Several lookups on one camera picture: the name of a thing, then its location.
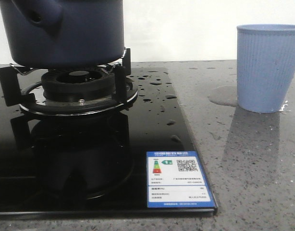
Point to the light blue ribbed cup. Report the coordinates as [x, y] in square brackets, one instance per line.
[265, 65]

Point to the black right pot support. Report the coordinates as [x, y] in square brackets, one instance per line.
[13, 93]

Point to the blue energy label sticker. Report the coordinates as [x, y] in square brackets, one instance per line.
[176, 179]

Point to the black glass gas stove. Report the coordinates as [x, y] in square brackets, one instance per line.
[92, 166]

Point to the dark blue pot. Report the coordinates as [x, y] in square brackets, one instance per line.
[63, 33]

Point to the right gas burner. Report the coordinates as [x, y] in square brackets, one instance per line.
[78, 92]

